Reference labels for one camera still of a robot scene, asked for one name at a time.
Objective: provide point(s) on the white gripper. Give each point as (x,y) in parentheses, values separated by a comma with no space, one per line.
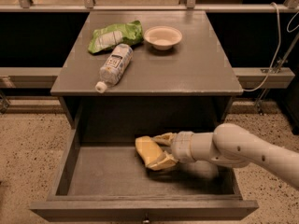
(183,146)

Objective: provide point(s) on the clear plastic water bottle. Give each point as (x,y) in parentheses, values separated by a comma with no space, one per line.
(111,72)

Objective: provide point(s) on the grey cabinet counter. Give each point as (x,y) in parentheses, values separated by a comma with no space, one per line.
(188,87)

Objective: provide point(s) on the green snack bag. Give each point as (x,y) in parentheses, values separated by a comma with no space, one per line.
(109,37)

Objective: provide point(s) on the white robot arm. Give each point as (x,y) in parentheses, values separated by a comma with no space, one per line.
(230,145)

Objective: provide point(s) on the open grey top drawer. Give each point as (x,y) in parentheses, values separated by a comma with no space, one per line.
(102,178)

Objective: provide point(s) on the white bowl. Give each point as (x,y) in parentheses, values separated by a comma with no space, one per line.
(163,37)

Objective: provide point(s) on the yellow sponge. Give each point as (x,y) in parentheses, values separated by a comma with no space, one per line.
(149,151)

